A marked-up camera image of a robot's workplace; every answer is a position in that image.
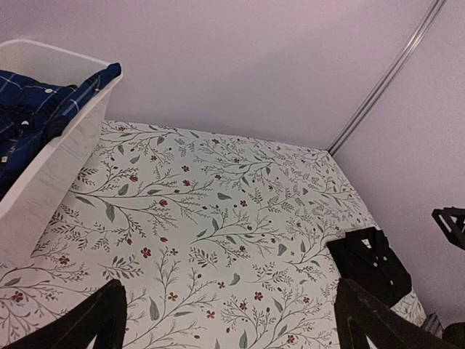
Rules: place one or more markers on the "black long sleeve shirt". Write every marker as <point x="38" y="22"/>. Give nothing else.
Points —
<point x="366" y="257"/>

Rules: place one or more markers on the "blue plaid shirt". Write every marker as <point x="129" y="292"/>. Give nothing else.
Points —
<point x="34" y="113"/>

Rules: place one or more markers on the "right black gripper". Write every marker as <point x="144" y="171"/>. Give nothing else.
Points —
<point x="451" y="223"/>

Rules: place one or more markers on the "white plastic bin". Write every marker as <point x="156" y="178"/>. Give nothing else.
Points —
<point x="29" y="204"/>

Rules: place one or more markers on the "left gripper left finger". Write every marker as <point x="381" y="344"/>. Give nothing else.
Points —
<point x="99" y="319"/>

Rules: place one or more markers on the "floral patterned tablecloth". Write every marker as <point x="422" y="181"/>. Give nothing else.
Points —
<point x="219" y="241"/>

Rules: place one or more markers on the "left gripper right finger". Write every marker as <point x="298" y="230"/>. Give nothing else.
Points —
<point x="361" y="318"/>

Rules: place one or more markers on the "right aluminium corner post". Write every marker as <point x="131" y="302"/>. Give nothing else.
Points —
<point x="393" y="70"/>

